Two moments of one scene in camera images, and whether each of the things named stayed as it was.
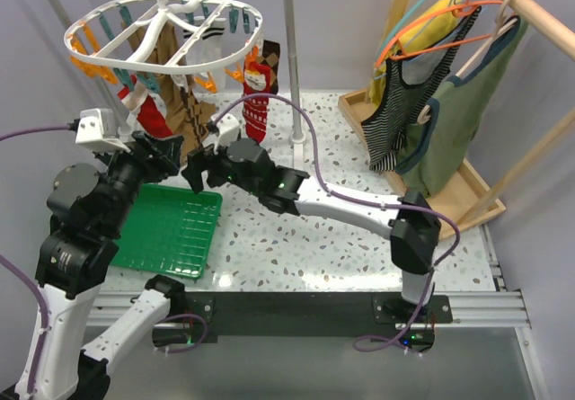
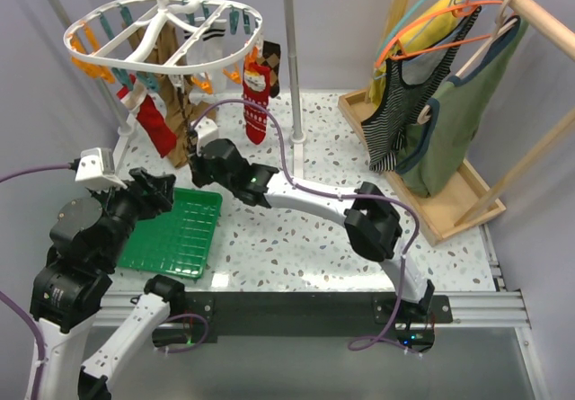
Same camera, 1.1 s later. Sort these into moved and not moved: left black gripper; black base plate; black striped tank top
Moved: left black gripper
Not moved: black striped tank top; black base plate
